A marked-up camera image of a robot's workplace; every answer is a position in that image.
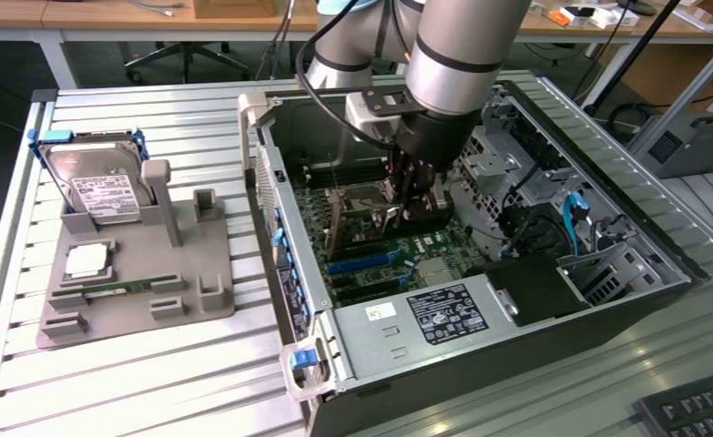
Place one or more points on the orange small box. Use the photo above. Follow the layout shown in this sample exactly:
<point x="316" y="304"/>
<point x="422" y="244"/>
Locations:
<point x="560" y="17"/>

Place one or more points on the hard disk with blue caddy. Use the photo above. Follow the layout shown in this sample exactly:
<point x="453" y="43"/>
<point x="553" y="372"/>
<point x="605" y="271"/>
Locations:
<point x="98" y="182"/>

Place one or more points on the black open PC case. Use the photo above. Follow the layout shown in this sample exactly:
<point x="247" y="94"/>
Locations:
<point x="515" y="364"/>

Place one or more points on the black expansion slot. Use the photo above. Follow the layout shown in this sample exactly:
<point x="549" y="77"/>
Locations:
<point x="372" y="297"/>
<point x="368" y="285"/>

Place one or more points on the perforated metal drive cage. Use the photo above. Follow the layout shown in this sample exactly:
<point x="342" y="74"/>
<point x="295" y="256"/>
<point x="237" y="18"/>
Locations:
<point x="496" y="168"/>

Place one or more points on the black office chair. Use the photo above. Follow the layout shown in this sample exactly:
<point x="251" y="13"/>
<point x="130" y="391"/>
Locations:
<point x="190" y="54"/>

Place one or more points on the wooden desk with white legs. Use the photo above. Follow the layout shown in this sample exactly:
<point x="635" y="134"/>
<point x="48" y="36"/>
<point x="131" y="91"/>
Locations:
<point x="88" y="16"/>
<point x="581" y="33"/>

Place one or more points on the metal disk bay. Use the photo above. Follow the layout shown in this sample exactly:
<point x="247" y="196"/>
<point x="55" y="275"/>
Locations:
<point x="605" y="277"/>

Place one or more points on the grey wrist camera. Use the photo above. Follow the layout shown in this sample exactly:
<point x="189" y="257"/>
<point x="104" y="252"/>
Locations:
<point x="368" y="125"/>

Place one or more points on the black stand pole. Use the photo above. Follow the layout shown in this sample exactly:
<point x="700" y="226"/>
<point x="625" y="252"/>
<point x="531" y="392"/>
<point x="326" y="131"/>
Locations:
<point x="632" y="52"/>

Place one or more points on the black keyboard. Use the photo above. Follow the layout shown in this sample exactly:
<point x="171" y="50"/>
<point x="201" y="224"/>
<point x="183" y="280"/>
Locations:
<point x="703" y="409"/>

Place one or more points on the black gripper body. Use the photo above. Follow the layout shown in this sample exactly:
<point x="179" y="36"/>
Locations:
<point x="434" y="136"/>

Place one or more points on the green motherboard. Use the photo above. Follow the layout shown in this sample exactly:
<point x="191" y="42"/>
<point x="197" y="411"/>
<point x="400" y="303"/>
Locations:
<point x="368" y="276"/>

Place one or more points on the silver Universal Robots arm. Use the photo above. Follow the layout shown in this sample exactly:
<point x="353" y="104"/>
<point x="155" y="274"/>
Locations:
<point x="460" y="45"/>

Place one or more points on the thin locking lever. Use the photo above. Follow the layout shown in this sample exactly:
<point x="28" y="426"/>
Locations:
<point x="334" y="173"/>

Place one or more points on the black plastic shroud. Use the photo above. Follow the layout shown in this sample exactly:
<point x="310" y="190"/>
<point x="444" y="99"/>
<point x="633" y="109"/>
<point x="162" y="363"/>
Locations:
<point x="532" y="287"/>

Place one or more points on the grey power supply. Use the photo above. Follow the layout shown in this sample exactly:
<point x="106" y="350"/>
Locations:
<point x="381" y="337"/>

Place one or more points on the white small box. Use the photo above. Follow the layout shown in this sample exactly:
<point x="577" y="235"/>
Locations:
<point x="615" y="19"/>

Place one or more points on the silver chipset heatsink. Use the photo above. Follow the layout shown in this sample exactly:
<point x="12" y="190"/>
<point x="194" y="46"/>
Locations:
<point x="438" y="273"/>

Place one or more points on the silver CPU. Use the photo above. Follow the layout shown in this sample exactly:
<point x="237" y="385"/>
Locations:
<point x="88" y="261"/>

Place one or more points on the graphics card with black cooler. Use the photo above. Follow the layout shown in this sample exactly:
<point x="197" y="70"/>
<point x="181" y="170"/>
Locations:
<point x="368" y="227"/>

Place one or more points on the green RAM stick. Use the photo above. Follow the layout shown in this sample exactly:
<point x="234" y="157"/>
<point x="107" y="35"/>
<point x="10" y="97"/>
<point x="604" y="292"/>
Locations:
<point x="125" y="287"/>

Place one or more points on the grey printed parts rack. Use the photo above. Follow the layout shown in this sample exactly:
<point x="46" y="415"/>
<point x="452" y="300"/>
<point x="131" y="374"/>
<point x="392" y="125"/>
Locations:
<point x="143" y="255"/>

